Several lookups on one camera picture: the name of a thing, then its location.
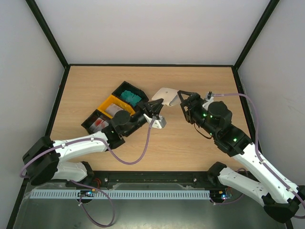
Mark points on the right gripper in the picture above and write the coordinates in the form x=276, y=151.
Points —
x=187, y=104

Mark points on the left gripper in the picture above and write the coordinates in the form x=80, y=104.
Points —
x=149, y=111

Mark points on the beige card holder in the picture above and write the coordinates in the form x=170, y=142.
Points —
x=169, y=95

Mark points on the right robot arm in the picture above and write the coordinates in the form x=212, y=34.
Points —
x=280, y=197

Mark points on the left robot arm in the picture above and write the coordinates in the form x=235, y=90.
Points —
x=50, y=160

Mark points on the teal card stack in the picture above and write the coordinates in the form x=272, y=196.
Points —
x=129, y=97

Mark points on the black bin with teal cards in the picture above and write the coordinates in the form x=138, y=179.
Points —
x=127, y=86

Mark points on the yellow card bin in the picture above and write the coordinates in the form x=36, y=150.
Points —
x=114, y=100

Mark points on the white card stack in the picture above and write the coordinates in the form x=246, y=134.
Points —
x=112, y=109

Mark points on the red patterned card stack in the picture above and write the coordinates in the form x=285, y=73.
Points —
x=98, y=125

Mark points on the black bin with red cards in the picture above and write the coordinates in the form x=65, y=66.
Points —
x=88, y=122

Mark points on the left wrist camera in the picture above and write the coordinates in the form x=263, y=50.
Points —
x=156, y=122

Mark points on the light blue slotted cable duct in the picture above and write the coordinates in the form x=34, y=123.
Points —
x=121, y=194

